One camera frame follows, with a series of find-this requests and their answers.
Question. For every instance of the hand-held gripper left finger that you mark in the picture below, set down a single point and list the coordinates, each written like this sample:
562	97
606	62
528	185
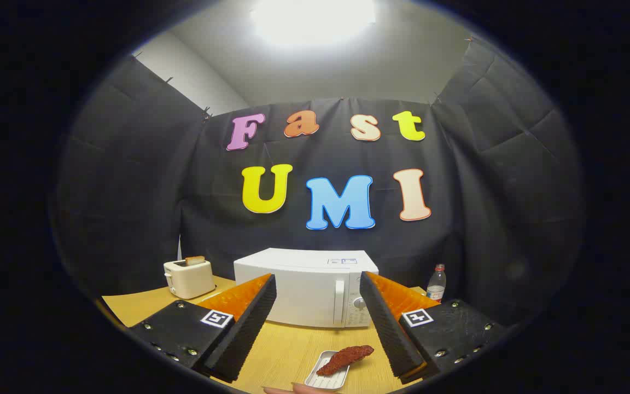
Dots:
249	323

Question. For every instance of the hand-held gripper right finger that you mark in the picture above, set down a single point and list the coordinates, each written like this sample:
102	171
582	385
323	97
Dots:
386	323

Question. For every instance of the red meat strip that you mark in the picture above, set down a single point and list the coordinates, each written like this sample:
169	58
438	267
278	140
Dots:
345	358

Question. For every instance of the white toaster oven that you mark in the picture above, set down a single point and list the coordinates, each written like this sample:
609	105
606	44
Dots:
309	284

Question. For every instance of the cream toaster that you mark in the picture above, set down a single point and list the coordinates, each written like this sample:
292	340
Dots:
192	279

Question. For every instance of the clear plastic water bottle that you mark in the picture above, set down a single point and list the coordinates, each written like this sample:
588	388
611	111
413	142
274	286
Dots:
436	287

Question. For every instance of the toasted bread slice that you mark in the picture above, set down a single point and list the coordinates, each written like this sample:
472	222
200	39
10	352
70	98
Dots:
194	260

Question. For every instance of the small white ridged tray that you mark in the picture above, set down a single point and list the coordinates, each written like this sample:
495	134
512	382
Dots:
326	380

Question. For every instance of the bright ceiling light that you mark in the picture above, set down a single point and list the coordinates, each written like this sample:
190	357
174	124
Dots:
312	19

